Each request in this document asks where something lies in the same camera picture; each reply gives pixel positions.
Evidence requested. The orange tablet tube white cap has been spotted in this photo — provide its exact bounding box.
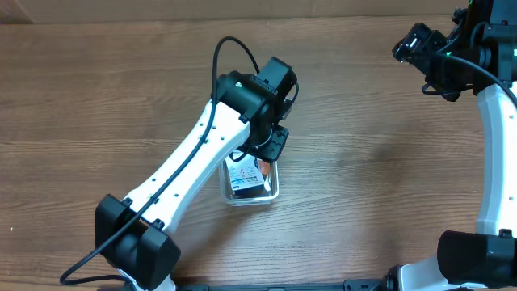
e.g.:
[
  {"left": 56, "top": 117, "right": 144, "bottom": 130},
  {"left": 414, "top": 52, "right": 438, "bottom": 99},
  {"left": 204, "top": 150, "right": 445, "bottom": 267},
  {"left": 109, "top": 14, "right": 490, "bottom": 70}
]
[{"left": 258, "top": 159, "right": 271, "bottom": 176}]

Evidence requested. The white medicine box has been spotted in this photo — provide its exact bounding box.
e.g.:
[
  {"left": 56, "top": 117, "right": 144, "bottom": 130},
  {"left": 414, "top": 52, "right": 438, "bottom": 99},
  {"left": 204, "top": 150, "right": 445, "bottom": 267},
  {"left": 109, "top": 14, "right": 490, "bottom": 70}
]
[{"left": 225, "top": 155, "right": 265, "bottom": 191}]

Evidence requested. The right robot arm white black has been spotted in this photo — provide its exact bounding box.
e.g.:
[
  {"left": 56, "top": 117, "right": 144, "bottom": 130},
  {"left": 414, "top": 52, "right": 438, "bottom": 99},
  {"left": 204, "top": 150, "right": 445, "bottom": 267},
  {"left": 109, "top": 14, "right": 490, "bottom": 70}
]
[{"left": 377, "top": 0, "right": 516, "bottom": 291}]

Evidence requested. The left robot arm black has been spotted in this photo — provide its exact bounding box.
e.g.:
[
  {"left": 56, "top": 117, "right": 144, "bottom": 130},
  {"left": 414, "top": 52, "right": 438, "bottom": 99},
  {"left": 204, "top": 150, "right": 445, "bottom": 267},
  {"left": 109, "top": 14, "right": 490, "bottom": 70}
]
[{"left": 95, "top": 57, "right": 297, "bottom": 290}]

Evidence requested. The clear plastic container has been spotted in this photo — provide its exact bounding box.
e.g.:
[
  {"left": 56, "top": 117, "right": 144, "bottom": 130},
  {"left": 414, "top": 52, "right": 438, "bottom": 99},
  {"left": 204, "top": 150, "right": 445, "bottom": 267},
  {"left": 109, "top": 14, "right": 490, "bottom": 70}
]
[{"left": 217, "top": 74, "right": 280, "bottom": 207}]

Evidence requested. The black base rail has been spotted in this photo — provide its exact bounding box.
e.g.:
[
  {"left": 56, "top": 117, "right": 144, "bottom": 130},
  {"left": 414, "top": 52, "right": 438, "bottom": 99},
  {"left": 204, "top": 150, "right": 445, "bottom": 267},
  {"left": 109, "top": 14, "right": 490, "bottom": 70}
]
[{"left": 176, "top": 277, "right": 398, "bottom": 291}]

